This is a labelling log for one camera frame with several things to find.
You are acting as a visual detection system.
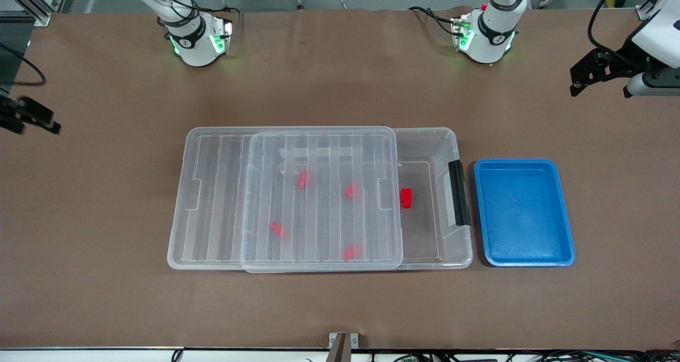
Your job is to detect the brown paper table cover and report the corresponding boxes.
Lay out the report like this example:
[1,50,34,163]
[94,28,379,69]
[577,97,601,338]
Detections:
[0,6,680,350]

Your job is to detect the grey metal table bracket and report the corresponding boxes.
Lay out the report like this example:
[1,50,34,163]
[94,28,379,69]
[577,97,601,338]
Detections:
[328,332,360,362]

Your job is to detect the cables under table edge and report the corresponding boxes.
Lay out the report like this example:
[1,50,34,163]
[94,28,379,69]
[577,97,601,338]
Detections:
[372,350,680,362]

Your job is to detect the black left base cable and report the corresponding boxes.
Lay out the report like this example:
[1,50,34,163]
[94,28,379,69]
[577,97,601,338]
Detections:
[408,6,458,36]

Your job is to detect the clear plastic box lid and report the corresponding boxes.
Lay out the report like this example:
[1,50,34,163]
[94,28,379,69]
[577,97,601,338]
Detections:
[167,127,404,273]

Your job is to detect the blue plastic tray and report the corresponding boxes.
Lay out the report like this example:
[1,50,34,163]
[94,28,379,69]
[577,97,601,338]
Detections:
[473,158,577,267]

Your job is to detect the clear plastic storage box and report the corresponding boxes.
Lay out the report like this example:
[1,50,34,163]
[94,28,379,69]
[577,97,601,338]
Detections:
[242,127,473,271]

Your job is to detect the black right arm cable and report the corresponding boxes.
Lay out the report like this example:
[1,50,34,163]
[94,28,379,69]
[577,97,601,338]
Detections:
[0,43,47,86]

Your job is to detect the black box latch handle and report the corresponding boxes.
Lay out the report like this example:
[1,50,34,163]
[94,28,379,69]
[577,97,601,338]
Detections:
[448,160,471,228]

